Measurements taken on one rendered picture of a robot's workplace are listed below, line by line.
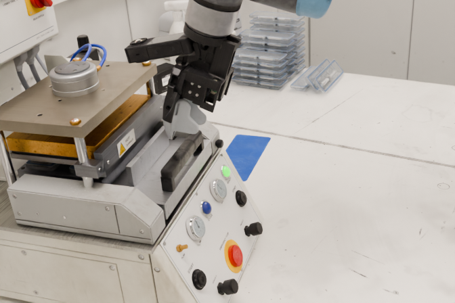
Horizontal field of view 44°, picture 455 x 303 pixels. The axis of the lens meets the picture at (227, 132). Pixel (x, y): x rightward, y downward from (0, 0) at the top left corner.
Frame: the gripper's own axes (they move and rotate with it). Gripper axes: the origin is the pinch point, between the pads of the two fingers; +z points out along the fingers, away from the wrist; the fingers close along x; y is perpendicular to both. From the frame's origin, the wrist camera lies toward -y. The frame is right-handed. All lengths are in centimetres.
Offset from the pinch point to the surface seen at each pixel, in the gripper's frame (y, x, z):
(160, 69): -27, 71, 29
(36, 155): -17.8, -10.2, 7.9
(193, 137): 3.6, 4.0, 2.1
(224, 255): 16.5, -2.3, 18.8
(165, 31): -37, 96, 28
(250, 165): 12.0, 38.6, 26.7
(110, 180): -5.4, -7.8, 8.5
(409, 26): 51, 239, 38
